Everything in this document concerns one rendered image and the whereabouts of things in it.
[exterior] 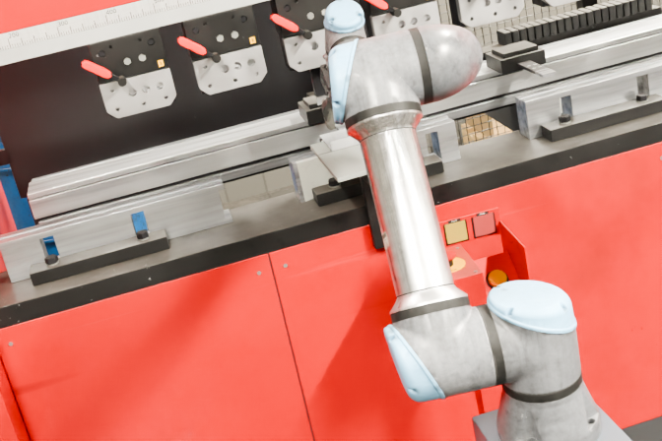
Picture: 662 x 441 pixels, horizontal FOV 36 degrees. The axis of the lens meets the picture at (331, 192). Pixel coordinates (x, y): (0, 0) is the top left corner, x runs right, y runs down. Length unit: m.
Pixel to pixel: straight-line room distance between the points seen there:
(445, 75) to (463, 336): 0.38
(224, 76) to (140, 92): 0.18
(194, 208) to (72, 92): 0.61
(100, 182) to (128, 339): 0.45
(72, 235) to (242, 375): 0.49
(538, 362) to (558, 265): 1.01
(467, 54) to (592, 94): 1.00
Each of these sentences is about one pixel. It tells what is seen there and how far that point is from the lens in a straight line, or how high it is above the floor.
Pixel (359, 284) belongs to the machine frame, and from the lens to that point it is 2.28.
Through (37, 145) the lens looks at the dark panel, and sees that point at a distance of 2.77.
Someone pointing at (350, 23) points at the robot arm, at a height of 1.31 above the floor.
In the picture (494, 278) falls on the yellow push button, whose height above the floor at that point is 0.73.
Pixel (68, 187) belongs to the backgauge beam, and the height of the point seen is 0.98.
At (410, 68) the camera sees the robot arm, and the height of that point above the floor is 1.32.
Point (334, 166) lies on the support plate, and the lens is 2.12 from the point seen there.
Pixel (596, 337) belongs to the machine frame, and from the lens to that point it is 2.57.
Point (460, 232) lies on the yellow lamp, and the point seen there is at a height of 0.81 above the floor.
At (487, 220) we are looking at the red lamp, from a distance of 2.18.
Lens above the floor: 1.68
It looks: 20 degrees down
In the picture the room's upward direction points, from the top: 12 degrees counter-clockwise
